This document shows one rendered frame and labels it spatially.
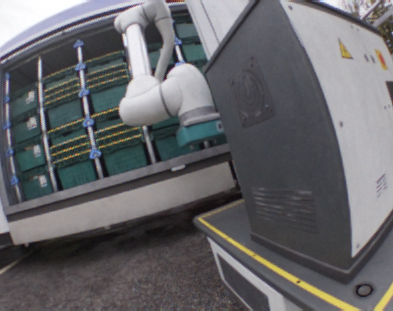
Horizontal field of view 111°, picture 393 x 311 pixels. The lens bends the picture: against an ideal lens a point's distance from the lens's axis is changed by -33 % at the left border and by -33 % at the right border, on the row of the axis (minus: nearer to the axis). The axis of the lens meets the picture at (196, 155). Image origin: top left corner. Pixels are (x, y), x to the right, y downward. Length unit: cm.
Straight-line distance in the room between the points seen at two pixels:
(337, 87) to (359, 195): 17
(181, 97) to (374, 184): 68
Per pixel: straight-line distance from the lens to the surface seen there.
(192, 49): 201
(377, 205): 43
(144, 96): 84
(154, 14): 122
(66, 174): 184
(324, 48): 37
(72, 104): 191
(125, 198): 152
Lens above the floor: 60
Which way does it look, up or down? 1 degrees up
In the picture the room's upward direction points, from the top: 16 degrees counter-clockwise
